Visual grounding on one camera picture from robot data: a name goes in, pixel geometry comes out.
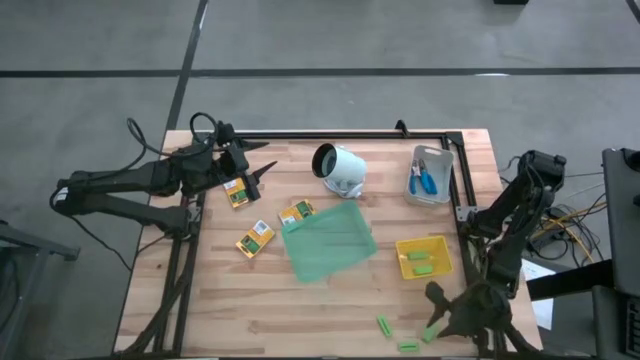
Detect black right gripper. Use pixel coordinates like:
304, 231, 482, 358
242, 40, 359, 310
425, 280, 512, 341

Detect black metal table frame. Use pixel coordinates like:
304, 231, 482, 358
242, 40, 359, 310
112, 128, 544, 360

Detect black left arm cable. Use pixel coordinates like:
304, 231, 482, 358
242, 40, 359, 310
125, 111, 220, 157

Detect green translucent plastic tray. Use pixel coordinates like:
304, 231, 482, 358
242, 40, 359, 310
280, 199, 379, 284

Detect black beam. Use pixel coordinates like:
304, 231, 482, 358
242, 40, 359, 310
525, 258, 617, 302

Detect yellow crayon box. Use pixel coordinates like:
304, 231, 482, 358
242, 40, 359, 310
277, 198, 318, 226
223, 177, 251, 209
234, 218, 277, 260

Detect white paper sheet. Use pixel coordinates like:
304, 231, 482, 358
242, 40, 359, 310
519, 257, 556, 331

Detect dark grey metal stand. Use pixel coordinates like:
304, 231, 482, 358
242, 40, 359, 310
0, 219, 81, 360

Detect yellow plastic basket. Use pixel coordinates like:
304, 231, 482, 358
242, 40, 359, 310
394, 234, 455, 281

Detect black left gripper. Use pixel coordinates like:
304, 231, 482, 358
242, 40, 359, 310
214, 140, 279, 202

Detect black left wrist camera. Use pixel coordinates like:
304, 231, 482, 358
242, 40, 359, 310
214, 121, 238, 147

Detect floor cable bundle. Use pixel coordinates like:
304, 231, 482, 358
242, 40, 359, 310
499, 154, 609, 264

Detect blue-handled pliers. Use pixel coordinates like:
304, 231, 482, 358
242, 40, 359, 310
408, 157, 439, 196

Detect white security camera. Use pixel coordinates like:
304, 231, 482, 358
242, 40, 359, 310
311, 142, 368, 199

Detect dark grey equipment cabinet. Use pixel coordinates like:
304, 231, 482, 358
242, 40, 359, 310
592, 147, 640, 360

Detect grey plastic bin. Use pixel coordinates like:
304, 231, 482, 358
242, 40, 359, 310
402, 144, 455, 208

